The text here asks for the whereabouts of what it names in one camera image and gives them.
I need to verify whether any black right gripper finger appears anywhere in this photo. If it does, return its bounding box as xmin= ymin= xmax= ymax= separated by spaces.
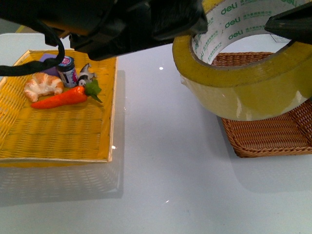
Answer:
xmin=264 ymin=3 xmax=312 ymax=45

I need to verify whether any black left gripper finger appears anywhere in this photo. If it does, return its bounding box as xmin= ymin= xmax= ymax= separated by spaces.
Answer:
xmin=151 ymin=0 xmax=207 ymax=41

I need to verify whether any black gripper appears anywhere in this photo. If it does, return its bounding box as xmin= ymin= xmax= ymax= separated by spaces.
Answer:
xmin=0 ymin=0 xmax=174 ymax=60

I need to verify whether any yellow tape roll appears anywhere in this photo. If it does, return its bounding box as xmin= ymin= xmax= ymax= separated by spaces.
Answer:
xmin=173 ymin=0 xmax=312 ymax=121

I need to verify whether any yellow woven basket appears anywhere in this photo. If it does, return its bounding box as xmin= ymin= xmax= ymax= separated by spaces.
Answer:
xmin=0 ymin=49 xmax=117 ymax=167

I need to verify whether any brown wicker basket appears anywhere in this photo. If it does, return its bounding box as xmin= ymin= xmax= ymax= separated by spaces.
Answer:
xmin=221 ymin=67 xmax=312 ymax=158

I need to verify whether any black white animal figurine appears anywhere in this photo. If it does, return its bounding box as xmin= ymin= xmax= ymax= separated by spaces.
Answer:
xmin=77 ymin=63 xmax=97 ymax=87

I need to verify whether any small dark jar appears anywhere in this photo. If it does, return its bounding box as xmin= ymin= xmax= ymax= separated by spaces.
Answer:
xmin=56 ymin=56 xmax=78 ymax=88

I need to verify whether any purple foam block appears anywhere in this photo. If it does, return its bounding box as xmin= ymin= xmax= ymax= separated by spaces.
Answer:
xmin=39 ymin=53 xmax=61 ymax=77

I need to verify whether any orange toy carrot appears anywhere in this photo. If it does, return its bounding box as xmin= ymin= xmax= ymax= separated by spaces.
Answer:
xmin=31 ymin=80 xmax=102 ymax=109

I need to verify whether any toy croissant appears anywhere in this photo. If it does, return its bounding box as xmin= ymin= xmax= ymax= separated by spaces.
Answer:
xmin=23 ymin=73 xmax=64 ymax=102

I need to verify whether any black cable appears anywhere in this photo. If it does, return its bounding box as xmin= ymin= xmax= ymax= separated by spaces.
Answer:
xmin=0 ymin=19 xmax=66 ymax=77

